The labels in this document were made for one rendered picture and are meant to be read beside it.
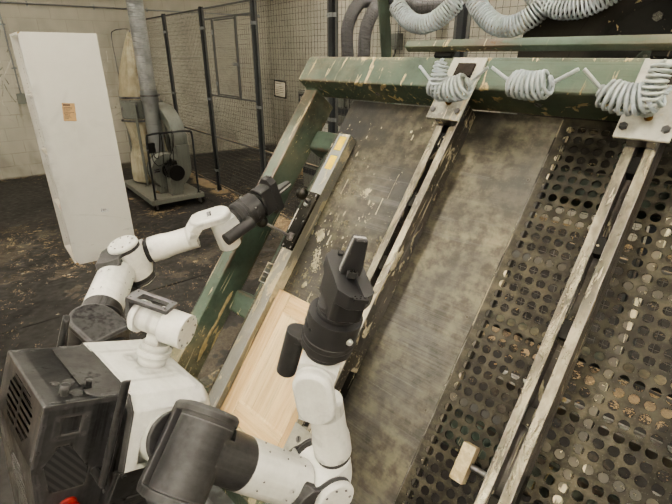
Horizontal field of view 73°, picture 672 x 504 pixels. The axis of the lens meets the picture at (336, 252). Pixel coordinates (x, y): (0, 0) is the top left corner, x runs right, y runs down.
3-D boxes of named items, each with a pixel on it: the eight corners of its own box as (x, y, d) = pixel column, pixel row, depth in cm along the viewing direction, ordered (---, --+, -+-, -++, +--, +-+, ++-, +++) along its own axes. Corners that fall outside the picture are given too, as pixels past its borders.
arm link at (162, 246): (194, 248, 133) (128, 268, 130) (181, 218, 127) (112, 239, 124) (196, 267, 124) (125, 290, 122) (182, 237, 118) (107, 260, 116)
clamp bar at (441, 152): (286, 463, 120) (219, 464, 102) (466, 81, 133) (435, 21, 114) (311, 486, 114) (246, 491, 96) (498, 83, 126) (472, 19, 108)
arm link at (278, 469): (323, 538, 84) (232, 514, 71) (297, 484, 95) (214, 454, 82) (362, 490, 84) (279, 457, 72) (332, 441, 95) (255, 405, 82)
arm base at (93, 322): (129, 383, 104) (74, 398, 96) (112, 343, 111) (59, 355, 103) (138, 336, 96) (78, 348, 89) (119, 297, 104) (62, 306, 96)
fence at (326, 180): (214, 402, 142) (205, 401, 139) (345, 139, 152) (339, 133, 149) (223, 410, 139) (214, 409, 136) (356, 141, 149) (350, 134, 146)
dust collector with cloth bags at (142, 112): (124, 190, 683) (93, 28, 595) (170, 183, 723) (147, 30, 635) (154, 213, 584) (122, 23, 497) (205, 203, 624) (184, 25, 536)
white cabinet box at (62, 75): (64, 246, 484) (9, 34, 402) (121, 234, 517) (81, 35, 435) (76, 265, 440) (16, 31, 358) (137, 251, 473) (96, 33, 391)
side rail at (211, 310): (188, 370, 163) (163, 365, 154) (322, 106, 174) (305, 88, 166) (197, 377, 159) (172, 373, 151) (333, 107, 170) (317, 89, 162)
